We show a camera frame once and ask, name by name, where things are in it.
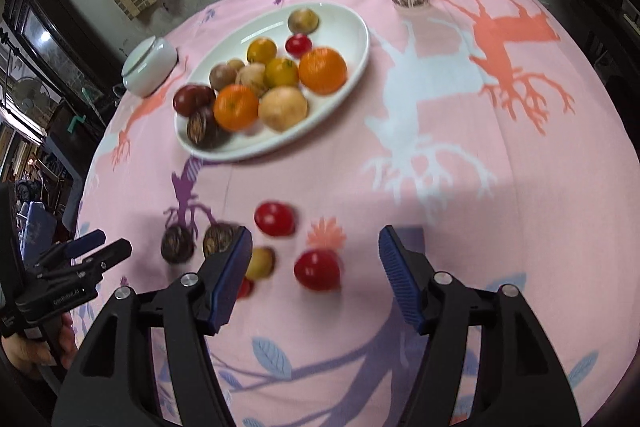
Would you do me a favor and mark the yellow-green tomato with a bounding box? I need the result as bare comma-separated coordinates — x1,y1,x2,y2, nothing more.
247,37,277,64

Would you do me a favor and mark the yellow tomato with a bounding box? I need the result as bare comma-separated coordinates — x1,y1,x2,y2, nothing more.
264,57,301,88

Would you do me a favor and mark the small orange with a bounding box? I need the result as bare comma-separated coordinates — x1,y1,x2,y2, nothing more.
213,84,261,132

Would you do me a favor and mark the large brown round fruit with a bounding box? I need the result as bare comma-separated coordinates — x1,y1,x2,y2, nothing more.
258,87,309,132

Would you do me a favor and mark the white lidded ceramic jar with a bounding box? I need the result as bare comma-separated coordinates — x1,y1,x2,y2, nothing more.
121,36,179,98

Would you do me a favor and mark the pink printed tablecloth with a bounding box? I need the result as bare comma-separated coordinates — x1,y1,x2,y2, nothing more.
65,0,621,427

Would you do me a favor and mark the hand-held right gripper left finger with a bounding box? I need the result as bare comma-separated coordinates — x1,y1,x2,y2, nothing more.
50,226,253,427

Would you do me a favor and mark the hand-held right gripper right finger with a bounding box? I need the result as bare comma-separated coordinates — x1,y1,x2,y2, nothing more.
378,225,583,427

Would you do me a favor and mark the person's left hand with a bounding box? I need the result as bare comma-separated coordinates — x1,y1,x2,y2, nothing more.
0,314,77,378

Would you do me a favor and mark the brownish purple round fruit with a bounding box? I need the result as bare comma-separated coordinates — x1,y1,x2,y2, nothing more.
209,63,243,92

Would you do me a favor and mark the dark red plum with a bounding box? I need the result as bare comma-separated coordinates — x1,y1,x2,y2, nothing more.
173,85,217,116

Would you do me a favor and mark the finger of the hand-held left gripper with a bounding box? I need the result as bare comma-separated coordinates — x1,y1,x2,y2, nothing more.
34,229,107,275
37,238,134,288

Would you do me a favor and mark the white oval plate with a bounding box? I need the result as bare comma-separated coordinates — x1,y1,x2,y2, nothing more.
174,2,371,162

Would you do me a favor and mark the electric fan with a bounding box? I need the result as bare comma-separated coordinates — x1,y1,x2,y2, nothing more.
7,74,51,112

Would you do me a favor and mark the blue printed cloth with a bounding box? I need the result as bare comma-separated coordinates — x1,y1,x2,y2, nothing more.
20,202,58,248

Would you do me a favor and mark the large orange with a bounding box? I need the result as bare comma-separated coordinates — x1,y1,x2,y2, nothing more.
298,47,348,96

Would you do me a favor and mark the dark wooden cabinet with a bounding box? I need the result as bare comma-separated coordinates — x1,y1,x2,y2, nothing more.
0,0,131,148

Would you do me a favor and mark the small yellow-green fruit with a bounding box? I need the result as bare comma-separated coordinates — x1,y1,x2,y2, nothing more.
245,247,276,280

